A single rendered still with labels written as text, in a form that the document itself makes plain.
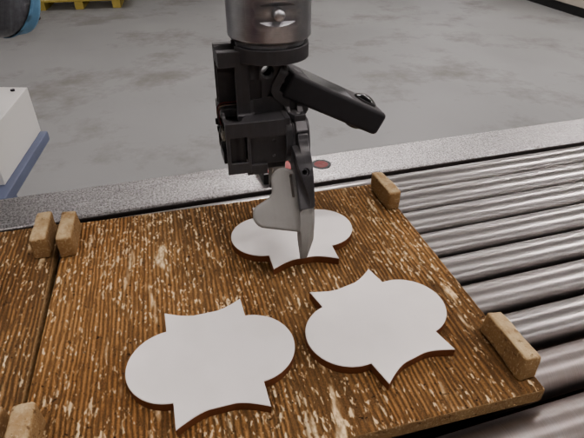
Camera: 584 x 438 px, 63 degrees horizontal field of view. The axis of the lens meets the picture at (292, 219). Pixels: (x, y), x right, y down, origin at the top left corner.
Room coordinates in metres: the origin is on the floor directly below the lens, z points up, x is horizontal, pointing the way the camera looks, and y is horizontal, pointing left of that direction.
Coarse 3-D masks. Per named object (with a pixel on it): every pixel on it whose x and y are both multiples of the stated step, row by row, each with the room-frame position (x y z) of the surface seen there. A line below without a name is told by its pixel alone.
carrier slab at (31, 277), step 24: (0, 240) 0.45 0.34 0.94; (24, 240) 0.45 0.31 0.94; (0, 264) 0.41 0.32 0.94; (24, 264) 0.41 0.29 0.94; (48, 264) 0.41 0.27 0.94; (0, 288) 0.37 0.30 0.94; (24, 288) 0.37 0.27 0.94; (48, 288) 0.37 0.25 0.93; (0, 312) 0.33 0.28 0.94; (24, 312) 0.33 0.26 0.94; (0, 336) 0.30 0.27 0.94; (24, 336) 0.30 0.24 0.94; (0, 360) 0.28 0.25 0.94; (24, 360) 0.28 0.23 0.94; (0, 384) 0.25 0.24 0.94; (24, 384) 0.25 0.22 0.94
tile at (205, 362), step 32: (192, 320) 0.31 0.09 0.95; (224, 320) 0.31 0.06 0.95; (256, 320) 0.31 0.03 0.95; (160, 352) 0.28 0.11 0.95; (192, 352) 0.28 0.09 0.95; (224, 352) 0.28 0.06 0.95; (256, 352) 0.28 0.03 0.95; (288, 352) 0.28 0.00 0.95; (128, 384) 0.24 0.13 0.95; (160, 384) 0.24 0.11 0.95; (192, 384) 0.24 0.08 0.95; (224, 384) 0.24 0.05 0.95; (256, 384) 0.24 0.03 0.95; (192, 416) 0.22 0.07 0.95
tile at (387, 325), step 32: (352, 288) 0.36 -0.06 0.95; (384, 288) 0.36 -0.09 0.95; (416, 288) 0.36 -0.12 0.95; (320, 320) 0.31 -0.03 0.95; (352, 320) 0.31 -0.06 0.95; (384, 320) 0.31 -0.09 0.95; (416, 320) 0.31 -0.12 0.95; (320, 352) 0.28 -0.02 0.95; (352, 352) 0.28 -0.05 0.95; (384, 352) 0.28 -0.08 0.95; (416, 352) 0.28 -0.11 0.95; (448, 352) 0.28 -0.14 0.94; (384, 384) 0.25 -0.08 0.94
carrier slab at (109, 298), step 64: (320, 192) 0.56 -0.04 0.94; (128, 256) 0.42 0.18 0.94; (192, 256) 0.42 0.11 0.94; (384, 256) 0.42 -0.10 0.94; (64, 320) 0.32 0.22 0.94; (128, 320) 0.32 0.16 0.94; (448, 320) 0.32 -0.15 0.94; (64, 384) 0.25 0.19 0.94; (320, 384) 0.25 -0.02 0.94; (448, 384) 0.25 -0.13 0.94; (512, 384) 0.25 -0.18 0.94
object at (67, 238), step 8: (64, 216) 0.46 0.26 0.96; (72, 216) 0.46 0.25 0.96; (64, 224) 0.44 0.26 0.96; (72, 224) 0.45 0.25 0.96; (80, 224) 0.47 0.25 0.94; (56, 232) 0.43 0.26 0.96; (64, 232) 0.43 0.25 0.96; (72, 232) 0.43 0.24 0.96; (80, 232) 0.46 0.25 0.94; (56, 240) 0.42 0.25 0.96; (64, 240) 0.42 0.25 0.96; (72, 240) 0.42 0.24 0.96; (64, 248) 0.42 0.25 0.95; (72, 248) 0.42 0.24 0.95; (64, 256) 0.42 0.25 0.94
